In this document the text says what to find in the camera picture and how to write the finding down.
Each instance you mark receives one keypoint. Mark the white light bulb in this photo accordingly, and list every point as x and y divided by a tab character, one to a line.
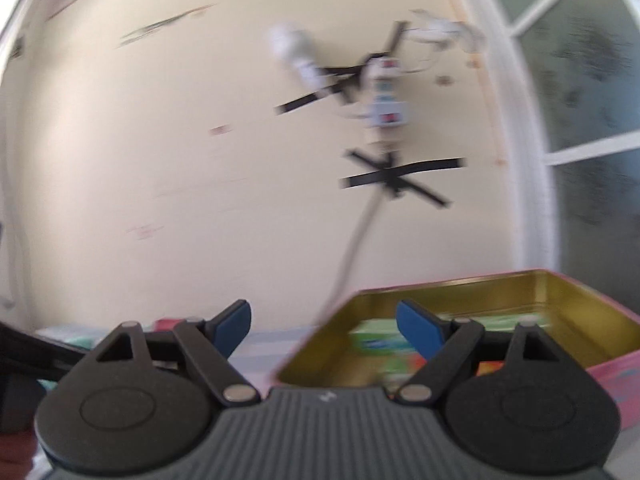
293	47

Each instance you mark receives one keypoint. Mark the white power strip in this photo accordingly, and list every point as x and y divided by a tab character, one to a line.
384	109

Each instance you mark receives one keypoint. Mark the frosted glass window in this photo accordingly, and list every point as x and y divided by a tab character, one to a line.
581	58

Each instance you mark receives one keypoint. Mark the pink gold tin box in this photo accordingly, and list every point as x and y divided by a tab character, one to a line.
600	334

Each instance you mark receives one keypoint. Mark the striped bed sheet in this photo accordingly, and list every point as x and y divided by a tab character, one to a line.
261	354

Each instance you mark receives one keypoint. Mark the person's left hand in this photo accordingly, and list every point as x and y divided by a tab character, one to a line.
17	452

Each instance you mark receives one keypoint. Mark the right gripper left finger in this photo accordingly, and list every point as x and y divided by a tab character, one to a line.
206	347

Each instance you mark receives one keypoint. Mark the teal soft pouch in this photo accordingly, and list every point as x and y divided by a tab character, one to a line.
81	336

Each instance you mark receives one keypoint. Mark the green snack packet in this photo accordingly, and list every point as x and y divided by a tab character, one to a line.
380	355

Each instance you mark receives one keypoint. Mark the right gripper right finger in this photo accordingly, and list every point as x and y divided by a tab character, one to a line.
447	347

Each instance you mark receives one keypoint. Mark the black tape cross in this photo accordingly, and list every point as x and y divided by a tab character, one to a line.
385	171

